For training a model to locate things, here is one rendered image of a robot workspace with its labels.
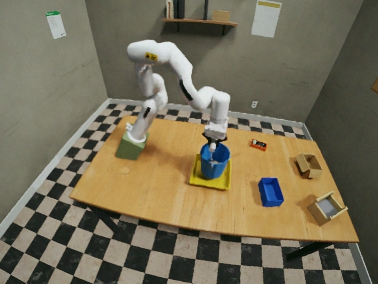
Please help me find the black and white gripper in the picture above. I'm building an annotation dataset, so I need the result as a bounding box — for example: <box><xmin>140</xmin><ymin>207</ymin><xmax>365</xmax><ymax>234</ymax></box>
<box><xmin>202</xmin><ymin>117</ymin><xmax>228</xmax><ymax>149</ymax></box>

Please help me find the blue open bin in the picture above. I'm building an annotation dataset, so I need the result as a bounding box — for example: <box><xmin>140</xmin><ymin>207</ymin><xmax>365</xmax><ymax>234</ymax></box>
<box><xmin>258</xmin><ymin>178</ymin><xmax>284</xmax><ymax>207</ymax></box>

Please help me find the blue pail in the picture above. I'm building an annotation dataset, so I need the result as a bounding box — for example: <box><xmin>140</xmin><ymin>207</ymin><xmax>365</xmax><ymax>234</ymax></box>
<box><xmin>200</xmin><ymin>138</ymin><xmax>231</xmax><ymax>179</ymax></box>

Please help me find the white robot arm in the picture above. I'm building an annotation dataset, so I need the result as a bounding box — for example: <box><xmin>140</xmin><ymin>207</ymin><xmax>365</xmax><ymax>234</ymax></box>
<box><xmin>126</xmin><ymin>40</ymin><xmax>230</xmax><ymax>143</ymax></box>

